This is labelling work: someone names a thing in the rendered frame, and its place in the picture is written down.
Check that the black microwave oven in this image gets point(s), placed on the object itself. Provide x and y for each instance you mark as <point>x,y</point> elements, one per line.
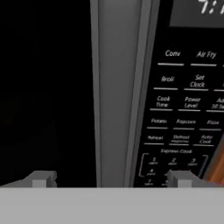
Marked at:
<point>186,96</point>

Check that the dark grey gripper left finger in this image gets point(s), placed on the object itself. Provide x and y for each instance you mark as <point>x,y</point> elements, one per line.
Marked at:
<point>40,178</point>

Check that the brown wooden cupboard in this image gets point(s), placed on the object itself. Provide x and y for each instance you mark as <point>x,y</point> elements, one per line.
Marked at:
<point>217,169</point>

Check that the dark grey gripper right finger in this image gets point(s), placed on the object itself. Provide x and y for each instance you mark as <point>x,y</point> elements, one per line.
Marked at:
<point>184,178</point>

